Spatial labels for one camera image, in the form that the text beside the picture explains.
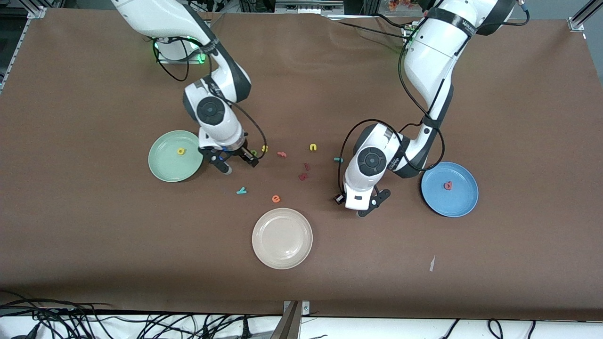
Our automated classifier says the green plate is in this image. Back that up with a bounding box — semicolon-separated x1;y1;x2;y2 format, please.
148;130;204;183

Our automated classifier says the beige plate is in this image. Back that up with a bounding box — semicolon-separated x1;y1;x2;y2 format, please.
252;208;313;270

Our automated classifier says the brown table cover sheet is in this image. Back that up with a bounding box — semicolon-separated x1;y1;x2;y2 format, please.
0;9;603;321

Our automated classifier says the silver metal box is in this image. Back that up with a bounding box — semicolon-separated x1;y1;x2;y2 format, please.
276;0;344;15

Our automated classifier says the blue plate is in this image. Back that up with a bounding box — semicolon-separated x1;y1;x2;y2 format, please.
421;161;479;218

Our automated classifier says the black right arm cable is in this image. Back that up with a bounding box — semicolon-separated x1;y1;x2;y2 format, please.
152;38;268;161

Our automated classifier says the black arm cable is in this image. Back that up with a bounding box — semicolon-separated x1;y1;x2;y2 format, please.
152;38;268;161
334;19;446;204

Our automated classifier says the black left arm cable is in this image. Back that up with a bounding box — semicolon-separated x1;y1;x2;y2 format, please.
334;19;446;204

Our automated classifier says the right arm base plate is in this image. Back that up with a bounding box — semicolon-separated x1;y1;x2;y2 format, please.
156;45;208;64

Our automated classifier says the metal bracket with post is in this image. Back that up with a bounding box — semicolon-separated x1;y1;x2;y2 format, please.
271;300;310;339

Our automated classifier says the black cable on table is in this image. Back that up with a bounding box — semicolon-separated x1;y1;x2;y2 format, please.
330;13;410;45

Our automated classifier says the tangled black cable bundle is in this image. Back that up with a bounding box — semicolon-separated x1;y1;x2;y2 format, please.
0;290;283;339

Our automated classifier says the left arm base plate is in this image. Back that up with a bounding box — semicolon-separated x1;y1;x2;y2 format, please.
401;24;417;52

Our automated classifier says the aluminium frame profile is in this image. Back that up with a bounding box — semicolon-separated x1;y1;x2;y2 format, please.
0;6;48;92
568;0;603;32

